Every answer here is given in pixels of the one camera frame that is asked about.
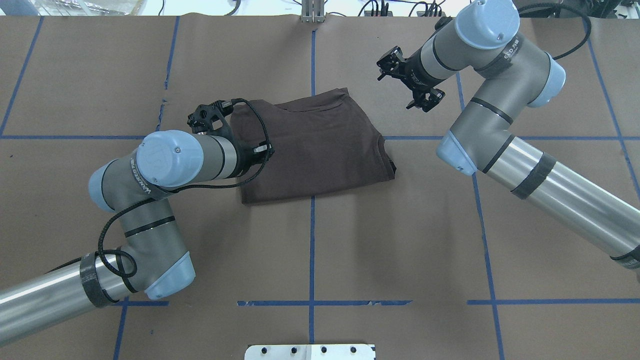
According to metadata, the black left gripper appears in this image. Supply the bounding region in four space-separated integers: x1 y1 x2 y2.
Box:
232 140 275 176

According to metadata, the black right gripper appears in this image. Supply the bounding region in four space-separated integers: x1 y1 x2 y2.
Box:
375 46 446 113

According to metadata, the dark brown t-shirt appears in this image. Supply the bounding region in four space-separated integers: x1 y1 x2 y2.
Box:
230 88 396 205

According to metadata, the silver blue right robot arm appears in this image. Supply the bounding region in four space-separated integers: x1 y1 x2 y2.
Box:
376 0 640 273

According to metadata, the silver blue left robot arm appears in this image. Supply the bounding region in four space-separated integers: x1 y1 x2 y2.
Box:
1 130 274 346

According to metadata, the aluminium frame post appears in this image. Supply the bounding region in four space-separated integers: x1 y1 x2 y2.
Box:
297 0 327 24

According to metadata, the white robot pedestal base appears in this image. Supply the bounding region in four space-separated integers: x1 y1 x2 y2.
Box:
244 343 377 360

